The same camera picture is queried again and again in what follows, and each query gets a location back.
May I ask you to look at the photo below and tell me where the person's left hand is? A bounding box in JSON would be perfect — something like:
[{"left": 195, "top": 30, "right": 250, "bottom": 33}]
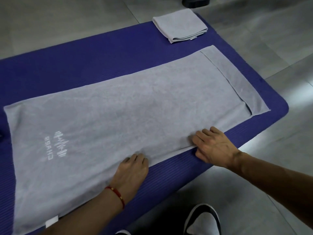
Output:
[{"left": 109, "top": 153, "right": 150, "bottom": 206}]

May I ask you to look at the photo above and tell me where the person's right hand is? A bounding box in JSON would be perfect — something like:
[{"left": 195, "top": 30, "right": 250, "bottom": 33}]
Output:
[{"left": 192, "top": 126, "right": 241, "bottom": 169}]

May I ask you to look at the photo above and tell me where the purple ribbed mat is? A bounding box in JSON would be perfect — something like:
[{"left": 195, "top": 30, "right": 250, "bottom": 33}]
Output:
[{"left": 0, "top": 12, "right": 290, "bottom": 235}]

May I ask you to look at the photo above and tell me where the light grey printed towel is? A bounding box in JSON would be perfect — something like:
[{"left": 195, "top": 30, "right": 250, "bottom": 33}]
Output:
[{"left": 152, "top": 8, "right": 208, "bottom": 44}]

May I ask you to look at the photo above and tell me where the person's right forearm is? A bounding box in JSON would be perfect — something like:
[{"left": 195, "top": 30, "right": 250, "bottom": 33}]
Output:
[{"left": 227, "top": 151, "right": 313, "bottom": 229}]

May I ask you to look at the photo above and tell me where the person's left forearm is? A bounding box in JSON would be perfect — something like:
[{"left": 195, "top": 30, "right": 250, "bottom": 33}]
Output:
[{"left": 39, "top": 189, "right": 124, "bottom": 235}]

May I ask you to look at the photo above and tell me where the black weight stack machine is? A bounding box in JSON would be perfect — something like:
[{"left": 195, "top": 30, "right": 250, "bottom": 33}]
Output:
[{"left": 182, "top": 0, "right": 212, "bottom": 9}]

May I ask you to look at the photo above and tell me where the red string bracelet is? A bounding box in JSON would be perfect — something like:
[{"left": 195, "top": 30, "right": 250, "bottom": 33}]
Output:
[{"left": 105, "top": 185, "right": 126, "bottom": 210}]

